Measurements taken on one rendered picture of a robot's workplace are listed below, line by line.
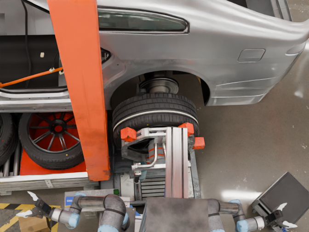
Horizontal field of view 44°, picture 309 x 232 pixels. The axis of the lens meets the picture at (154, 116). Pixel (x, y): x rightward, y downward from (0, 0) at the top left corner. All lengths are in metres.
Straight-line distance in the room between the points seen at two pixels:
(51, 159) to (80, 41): 1.88
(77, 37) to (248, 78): 1.72
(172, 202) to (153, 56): 1.23
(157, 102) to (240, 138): 1.54
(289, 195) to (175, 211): 2.16
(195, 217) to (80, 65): 0.79
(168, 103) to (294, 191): 1.50
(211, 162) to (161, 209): 2.34
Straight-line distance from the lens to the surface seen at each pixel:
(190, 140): 2.82
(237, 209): 2.53
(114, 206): 2.15
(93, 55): 1.62
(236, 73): 2.88
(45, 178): 3.37
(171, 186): 1.61
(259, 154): 4.05
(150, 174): 3.59
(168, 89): 3.13
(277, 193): 3.59
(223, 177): 3.85
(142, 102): 2.73
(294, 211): 3.60
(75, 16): 1.43
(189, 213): 1.58
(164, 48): 2.49
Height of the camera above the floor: 3.55
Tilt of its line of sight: 63 degrees down
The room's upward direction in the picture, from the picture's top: 10 degrees clockwise
